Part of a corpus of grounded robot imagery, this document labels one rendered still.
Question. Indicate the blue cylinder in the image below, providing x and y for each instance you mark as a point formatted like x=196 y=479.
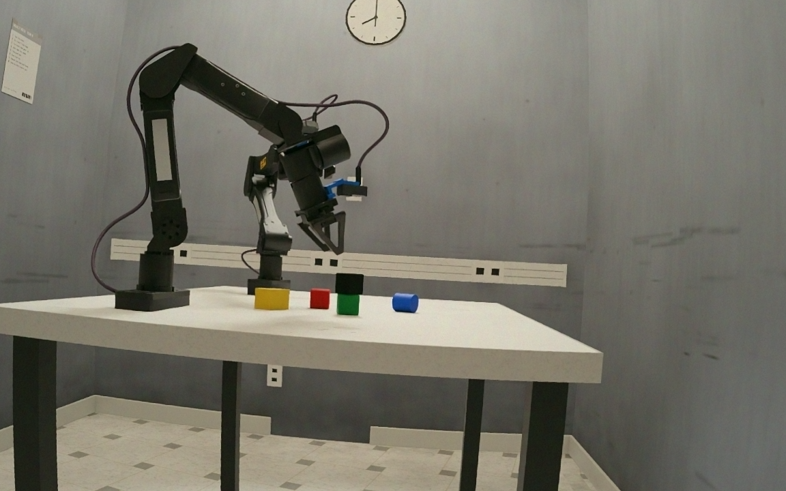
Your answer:
x=405 y=303

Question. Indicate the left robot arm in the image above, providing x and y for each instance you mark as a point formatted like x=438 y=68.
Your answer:
x=273 y=235

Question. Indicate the yellow block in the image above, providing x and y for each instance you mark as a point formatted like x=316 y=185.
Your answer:
x=271 y=299

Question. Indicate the red cube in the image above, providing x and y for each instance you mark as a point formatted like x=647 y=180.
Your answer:
x=319 y=299

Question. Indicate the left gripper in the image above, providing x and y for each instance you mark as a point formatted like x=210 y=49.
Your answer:
x=328 y=172

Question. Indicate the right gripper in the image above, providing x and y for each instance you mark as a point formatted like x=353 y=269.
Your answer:
x=310 y=195

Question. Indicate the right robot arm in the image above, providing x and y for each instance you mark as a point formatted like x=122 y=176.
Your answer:
x=275 y=122

